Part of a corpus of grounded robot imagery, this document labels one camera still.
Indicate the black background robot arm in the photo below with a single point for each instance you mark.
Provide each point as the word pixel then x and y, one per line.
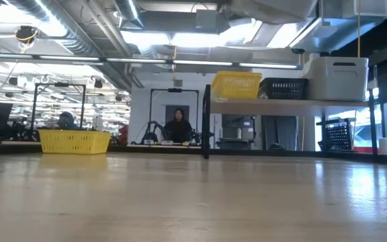
pixel 151 132
pixel 195 138

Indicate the white paper roll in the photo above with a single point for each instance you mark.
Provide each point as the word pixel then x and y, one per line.
pixel 386 146

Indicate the grey ceiling air duct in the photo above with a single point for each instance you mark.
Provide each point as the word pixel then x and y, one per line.
pixel 348 30

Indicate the black background rig frame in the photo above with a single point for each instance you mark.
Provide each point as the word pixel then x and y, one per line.
pixel 59 84
pixel 174 90

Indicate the person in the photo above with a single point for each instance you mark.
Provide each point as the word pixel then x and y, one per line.
pixel 179 129
pixel 66 121

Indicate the silver spiral ceiling duct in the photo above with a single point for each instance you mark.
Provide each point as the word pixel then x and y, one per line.
pixel 128 10
pixel 89 47

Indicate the yellow plastic slotted basket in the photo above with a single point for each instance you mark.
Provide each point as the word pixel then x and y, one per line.
pixel 74 142
pixel 235 87

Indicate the black mesh tray on stand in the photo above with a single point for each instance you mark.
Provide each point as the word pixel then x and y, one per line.
pixel 339 136

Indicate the black round ceiling device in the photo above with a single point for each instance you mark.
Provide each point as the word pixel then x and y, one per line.
pixel 26 33

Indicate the black aluminium frame rail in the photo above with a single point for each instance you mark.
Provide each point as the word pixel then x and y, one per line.
pixel 146 150

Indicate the red box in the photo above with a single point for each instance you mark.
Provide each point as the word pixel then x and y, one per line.
pixel 365 150

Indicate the grey rectangular ceiling unit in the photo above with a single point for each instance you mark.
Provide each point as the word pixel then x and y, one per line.
pixel 180 21

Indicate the long horizontal light bar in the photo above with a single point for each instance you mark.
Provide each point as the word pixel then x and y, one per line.
pixel 136 60

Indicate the black plastic slotted basket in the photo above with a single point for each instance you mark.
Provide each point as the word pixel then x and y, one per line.
pixel 282 89

